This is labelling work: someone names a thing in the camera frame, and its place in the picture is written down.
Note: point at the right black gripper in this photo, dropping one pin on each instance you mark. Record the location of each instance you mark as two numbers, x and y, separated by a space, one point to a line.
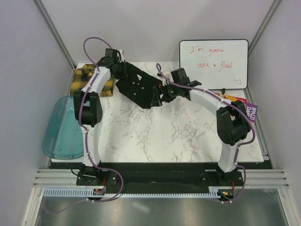
158 90

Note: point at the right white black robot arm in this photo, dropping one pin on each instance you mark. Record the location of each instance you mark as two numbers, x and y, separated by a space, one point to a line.
232 122

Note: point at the white slotted cable duct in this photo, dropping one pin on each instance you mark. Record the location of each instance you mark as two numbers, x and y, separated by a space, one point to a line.
100 193

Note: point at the black long sleeve shirt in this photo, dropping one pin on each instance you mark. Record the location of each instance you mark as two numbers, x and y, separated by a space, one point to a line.
139 87

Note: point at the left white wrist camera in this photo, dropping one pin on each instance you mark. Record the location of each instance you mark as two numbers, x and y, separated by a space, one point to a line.
120 56

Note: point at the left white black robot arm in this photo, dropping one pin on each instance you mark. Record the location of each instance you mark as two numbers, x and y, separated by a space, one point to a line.
88 108

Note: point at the white dry-erase board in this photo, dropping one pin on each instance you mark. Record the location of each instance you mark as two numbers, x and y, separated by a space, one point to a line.
217 64

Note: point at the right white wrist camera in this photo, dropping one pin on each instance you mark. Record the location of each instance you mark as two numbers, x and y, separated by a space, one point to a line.
163 75

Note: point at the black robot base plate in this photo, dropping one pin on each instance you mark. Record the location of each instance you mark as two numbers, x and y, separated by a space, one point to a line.
158 177

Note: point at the Roald Dahl paperback book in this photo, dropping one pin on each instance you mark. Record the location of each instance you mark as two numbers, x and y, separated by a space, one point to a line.
251 109

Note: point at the left aluminium corner post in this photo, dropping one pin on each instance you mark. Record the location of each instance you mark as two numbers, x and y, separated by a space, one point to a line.
47 19

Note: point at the yellow plaid folded shirt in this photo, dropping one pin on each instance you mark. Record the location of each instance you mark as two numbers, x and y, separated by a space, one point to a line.
83 74

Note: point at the teal transparent plastic bin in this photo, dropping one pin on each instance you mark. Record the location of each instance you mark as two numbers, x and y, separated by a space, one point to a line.
63 139

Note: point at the aluminium corner post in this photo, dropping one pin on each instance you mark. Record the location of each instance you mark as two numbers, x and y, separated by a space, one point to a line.
264 24
47 19

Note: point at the aluminium frame rail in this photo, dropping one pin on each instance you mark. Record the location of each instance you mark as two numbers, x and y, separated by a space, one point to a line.
253 178

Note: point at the right aluminium corner post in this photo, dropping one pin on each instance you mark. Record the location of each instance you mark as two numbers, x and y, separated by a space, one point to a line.
264 24

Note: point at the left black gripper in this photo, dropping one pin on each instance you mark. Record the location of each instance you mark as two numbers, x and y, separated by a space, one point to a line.
124 74

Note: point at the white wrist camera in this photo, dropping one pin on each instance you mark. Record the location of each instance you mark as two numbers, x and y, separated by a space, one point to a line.
163 75
120 56

